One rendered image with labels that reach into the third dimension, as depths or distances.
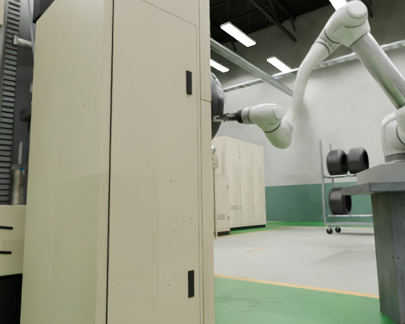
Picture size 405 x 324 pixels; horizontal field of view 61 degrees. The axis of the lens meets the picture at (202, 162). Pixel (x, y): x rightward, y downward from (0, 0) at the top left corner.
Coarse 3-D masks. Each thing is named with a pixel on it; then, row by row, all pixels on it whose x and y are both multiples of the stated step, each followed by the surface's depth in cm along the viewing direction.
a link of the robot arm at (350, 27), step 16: (336, 16) 160; (352, 16) 154; (336, 32) 164; (352, 32) 159; (368, 32) 160; (352, 48) 164; (368, 48) 159; (368, 64) 161; (384, 64) 158; (384, 80) 159; (400, 80) 157; (400, 96) 157; (400, 112) 158; (400, 128) 162
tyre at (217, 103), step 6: (216, 78) 205; (216, 84) 201; (216, 90) 199; (216, 96) 198; (222, 96) 202; (210, 102) 194; (216, 102) 197; (222, 102) 201; (216, 108) 197; (222, 108) 201; (216, 114) 198; (216, 126) 201; (216, 132) 205
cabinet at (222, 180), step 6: (216, 174) 695; (222, 174) 714; (216, 180) 693; (222, 180) 711; (228, 180) 729; (222, 186) 708; (228, 186) 726; (222, 192) 706; (228, 192) 723; (222, 198) 704; (228, 198) 721; (222, 204) 702; (228, 204) 719; (222, 210) 700; (228, 210) 717; (222, 216) 698; (228, 216) 714; (222, 222) 696; (228, 222) 713; (222, 228) 694; (228, 228) 711; (222, 234) 696; (228, 234) 712
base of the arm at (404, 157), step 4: (388, 156) 175; (392, 156) 173; (396, 156) 171; (400, 156) 170; (404, 156) 169; (384, 160) 179; (388, 160) 175; (392, 160) 173; (396, 160) 171; (400, 160) 169; (404, 160) 168
